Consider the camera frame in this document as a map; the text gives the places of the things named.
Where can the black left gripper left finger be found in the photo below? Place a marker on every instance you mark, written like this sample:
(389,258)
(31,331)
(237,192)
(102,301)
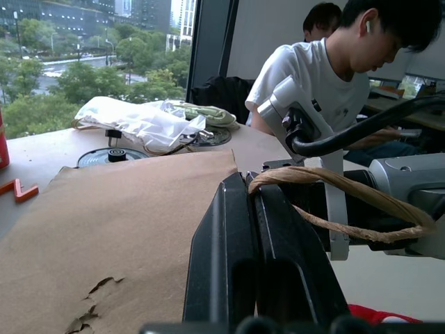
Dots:
(222,243)

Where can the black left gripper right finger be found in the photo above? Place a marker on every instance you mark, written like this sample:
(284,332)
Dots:
(288,264)

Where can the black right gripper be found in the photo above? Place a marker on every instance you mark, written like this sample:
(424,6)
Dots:
(309,195)

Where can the brown paper bag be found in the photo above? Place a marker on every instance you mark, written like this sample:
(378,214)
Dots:
(104,226)

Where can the red plush toy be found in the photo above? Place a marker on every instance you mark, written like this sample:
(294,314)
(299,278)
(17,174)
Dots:
(368,313)

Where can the white plastic bag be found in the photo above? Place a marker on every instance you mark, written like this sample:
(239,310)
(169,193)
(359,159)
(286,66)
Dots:
(139,120)

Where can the black round disc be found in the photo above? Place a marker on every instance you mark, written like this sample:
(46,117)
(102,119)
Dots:
(217,136)
(94,159)

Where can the person in white t-shirt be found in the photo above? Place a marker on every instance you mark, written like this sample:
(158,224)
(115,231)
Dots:
(313,76)

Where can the grey smartphone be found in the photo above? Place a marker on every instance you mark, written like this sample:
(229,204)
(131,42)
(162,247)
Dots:
(411,133)

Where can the pale green cloth item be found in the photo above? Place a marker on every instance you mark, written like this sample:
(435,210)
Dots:
(215,116)

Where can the black backpack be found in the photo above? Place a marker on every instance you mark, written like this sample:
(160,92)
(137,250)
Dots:
(222,97)

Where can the cluttered background desk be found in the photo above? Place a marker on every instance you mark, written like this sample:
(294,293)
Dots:
(410,94)

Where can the small black plug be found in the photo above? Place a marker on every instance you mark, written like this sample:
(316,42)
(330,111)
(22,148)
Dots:
(113,135)

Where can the dark-haired person behind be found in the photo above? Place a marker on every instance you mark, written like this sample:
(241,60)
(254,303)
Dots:
(321,19)

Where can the white earbud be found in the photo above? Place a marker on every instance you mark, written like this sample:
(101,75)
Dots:
(368,27)

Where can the orange zigzag piece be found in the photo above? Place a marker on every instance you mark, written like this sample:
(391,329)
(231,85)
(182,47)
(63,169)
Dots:
(21,193)

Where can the red can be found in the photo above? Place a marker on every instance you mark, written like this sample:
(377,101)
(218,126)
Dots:
(2,149)

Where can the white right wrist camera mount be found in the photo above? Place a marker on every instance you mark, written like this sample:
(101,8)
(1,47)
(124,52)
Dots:
(335,208)

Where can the dark window frame post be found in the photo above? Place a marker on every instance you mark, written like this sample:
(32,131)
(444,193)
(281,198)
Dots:
(212,45)

